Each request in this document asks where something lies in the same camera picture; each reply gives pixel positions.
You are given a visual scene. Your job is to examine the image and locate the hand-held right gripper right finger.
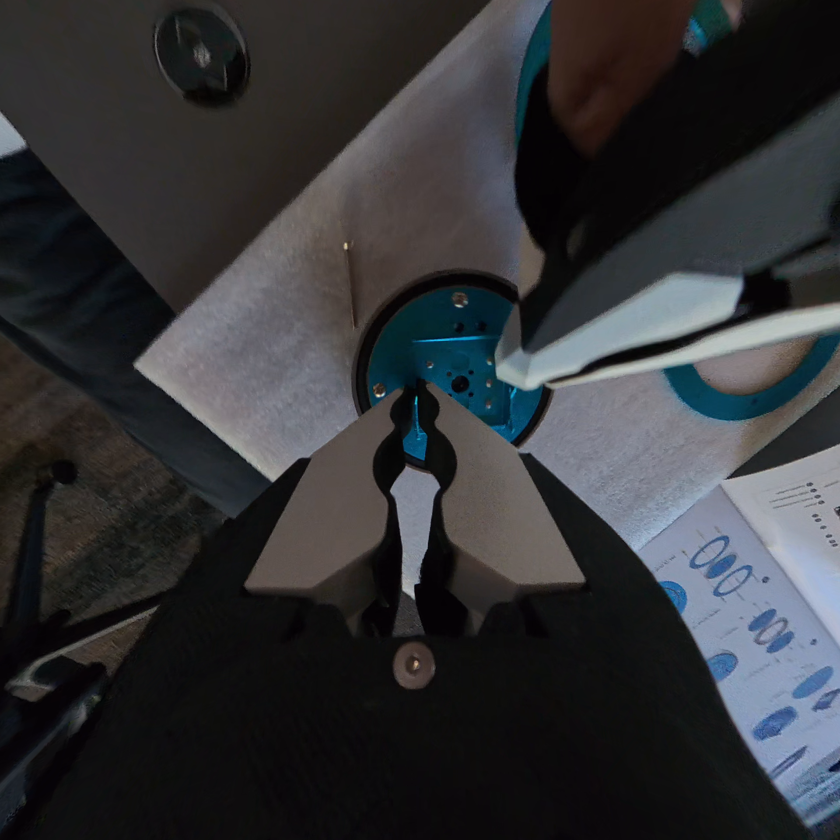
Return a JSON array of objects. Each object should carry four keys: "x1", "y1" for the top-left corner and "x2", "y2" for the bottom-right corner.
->
[{"x1": 413, "y1": 381, "x2": 587, "y2": 637}]

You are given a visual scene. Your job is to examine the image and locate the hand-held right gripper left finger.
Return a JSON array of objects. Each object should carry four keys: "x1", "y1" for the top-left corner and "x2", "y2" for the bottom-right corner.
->
[{"x1": 244, "y1": 385, "x2": 405, "y2": 637}]

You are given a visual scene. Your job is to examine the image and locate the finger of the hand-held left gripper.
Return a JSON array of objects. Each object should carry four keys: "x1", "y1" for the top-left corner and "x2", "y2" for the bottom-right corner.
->
[
  {"x1": 545, "y1": 305, "x2": 840, "y2": 389},
  {"x1": 495, "y1": 105, "x2": 840, "y2": 389}
]

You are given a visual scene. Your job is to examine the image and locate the round blue turntable base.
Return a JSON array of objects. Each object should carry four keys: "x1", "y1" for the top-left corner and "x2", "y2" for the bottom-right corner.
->
[{"x1": 352, "y1": 268, "x2": 553, "y2": 472}]

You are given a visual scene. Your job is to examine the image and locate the blue metal ring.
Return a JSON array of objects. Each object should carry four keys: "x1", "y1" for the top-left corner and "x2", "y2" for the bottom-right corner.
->
[
  {"x1": 663, "y1": 331, "x2": 840, "y2": 422},
  {"x1": 514, "y1": 0, "x2": 735, "y2": 148}
]

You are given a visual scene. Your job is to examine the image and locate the round black desk control panel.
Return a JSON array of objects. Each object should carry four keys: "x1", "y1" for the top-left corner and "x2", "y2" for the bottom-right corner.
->
[{"x1": 154, "y1": 7, "x2": 250, "y2": 106}]

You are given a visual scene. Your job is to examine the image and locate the person's left hand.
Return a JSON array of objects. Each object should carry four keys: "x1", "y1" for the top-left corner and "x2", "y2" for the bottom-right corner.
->
[{"x1": 548, "y1": 0, "x2": 698, "y2": 160}]

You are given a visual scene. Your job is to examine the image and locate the white printed paper sheet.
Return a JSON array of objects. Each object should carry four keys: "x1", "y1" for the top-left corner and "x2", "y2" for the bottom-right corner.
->
[{"x1": 721, "y1": 445, "x2": 840, "y2": 631}]

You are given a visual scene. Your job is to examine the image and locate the white foam sheet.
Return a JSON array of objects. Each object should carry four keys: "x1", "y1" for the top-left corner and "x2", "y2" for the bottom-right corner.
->
[{"x1": 134, "y1": 0, "x2": 840, "y2": 552}]

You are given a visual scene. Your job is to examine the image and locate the long metal screw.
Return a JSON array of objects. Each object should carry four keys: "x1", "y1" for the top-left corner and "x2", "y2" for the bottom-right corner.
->
[{"x1": 341, "y1": 239, "x2": 361, "y2": 329}]

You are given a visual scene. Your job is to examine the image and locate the instruction sheet with blue pictures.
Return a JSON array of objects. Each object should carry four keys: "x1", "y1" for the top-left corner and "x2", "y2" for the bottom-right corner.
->
[{"x1": 640, "y1": 486, "x2": 840, "y2": 829}]

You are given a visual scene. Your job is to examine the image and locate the black office chair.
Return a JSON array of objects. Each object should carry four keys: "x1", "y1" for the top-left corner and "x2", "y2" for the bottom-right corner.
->
[{"x1": 0, "y1": 459, "x2": 165, "y2": 840}]

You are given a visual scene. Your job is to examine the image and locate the person's dark trousers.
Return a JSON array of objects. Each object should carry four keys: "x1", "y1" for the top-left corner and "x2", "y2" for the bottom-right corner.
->
[{"x1": 0, "y1": 150, "x2": 271, "y2": 519}]

